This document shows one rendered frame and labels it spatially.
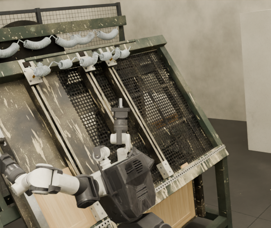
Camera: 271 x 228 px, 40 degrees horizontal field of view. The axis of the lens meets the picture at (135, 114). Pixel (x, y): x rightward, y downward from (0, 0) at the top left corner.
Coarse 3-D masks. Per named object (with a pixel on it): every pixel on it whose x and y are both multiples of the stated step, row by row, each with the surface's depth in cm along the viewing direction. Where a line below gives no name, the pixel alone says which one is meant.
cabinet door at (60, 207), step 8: (64, 168) 242; (40, 200) 223; (48, 200) 226; (56, 200) 229; (64, 200) 232; (72, 200) 235; (40, 208) 221; (48, 208) 224; (56, 208) 227; (64, 208) 230; (72, 208) 233; (80, 208) 236; (88, 208) 239; (48, 216) 221; (56, 216) 224; (64, 216) 227; (72, 216) 231; (80, 216) 234; (88, 216) 237; (48, 224) 219; (56, 224) 222; (64, 224) 225; (72, 224) 228; (80, 224) 231; (88, 224) 234
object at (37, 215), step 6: (0, 132) 225; (0, 150) 222; (24, 198) 218; (30, 198) 218; (30, 204) 216; (36, 204) 218; (30, 210) 217; (36, 210) 216; (36, 216) 215; (42, 216) 217; (36, 222) 216; (42, 222) 215
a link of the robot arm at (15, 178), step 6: (18, 168) 190; (12, 174) 188; (18, 174) 188; (24, 174) 188; (12, 180) 188; (18, 180) 186; (12, 186) 183; (18, 186) 183; (18, 192) 183; (24, 192) 191; (30, 192) 190
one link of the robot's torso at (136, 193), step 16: (128, 160) 191; (144, 160) 198; (96, 176) 194; (112, 176) 190; (128, 176) 187; (144, 176) 195; (112, 192) 192; (128, 192) 186; (144, 192) 194; (112, 208) 194; (128, 208) 187; (144, 208) 193
